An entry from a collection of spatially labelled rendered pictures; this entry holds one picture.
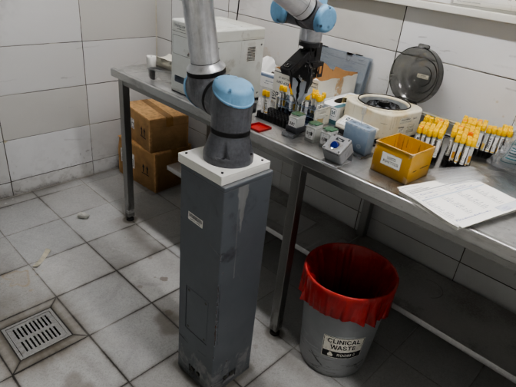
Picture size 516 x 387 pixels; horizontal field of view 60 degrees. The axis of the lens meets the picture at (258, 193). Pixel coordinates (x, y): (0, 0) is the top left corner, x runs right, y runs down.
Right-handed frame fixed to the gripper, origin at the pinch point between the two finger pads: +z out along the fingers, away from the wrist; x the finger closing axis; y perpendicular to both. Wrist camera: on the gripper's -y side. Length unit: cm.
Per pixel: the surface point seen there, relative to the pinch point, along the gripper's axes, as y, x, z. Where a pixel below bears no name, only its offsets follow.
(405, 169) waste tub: -1.7, -45.1, 7.8
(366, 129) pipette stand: 4.7, -26.2, 2.8
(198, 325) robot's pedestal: -47, -7, 71
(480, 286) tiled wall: 58, -66, 71
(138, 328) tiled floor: -48, 30, 100
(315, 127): 0.8, -9.0, 7.1
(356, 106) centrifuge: 22.2, -10.7, 2.4
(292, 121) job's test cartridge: -1.0, -0.1, 7.3
